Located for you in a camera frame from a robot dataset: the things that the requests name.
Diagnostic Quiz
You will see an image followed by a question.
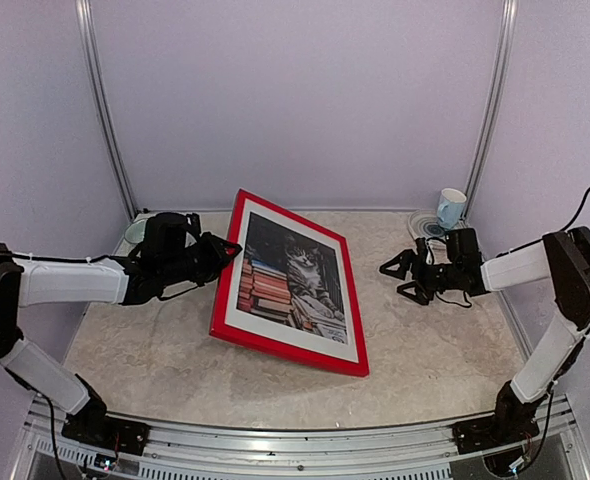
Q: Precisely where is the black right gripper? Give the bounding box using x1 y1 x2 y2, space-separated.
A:
380 249 461 305

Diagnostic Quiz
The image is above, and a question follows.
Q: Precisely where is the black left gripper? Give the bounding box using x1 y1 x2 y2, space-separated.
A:
161 232 242 288

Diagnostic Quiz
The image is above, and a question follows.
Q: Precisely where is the cat and books photo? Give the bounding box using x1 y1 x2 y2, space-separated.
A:
237 212 348 344

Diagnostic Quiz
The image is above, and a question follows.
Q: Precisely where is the white mat board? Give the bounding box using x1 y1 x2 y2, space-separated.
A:
222 196 361 365

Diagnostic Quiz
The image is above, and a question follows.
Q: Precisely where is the red wooden picture frame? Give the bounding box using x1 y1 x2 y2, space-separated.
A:
209 188 371 380

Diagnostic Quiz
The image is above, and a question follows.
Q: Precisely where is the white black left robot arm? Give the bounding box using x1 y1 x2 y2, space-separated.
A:
0 212 242 445

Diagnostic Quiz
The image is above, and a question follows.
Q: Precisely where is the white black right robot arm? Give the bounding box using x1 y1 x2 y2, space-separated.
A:
382 186 590 424

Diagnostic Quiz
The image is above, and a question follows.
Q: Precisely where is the round swirl pattern plate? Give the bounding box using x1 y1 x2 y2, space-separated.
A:
407 210 446 249

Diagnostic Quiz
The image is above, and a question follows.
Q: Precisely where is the light blue ceramic mug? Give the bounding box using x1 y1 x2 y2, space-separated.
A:
436 188 467 230

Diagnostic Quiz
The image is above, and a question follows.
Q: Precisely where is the green ceramic bowl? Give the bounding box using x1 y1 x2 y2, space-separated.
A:
124 218 148 246

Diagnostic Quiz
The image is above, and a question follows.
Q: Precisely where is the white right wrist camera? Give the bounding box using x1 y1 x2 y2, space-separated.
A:
415 237 435 265

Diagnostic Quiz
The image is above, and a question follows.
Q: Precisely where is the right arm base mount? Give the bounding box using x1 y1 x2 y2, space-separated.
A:
452 382 545 454

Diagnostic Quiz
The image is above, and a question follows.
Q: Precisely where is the aluminium enclosure frame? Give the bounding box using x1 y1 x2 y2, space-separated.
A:
22 0 589 480

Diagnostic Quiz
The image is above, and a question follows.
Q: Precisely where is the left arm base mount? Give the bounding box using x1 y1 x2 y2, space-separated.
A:
62 406 150 456

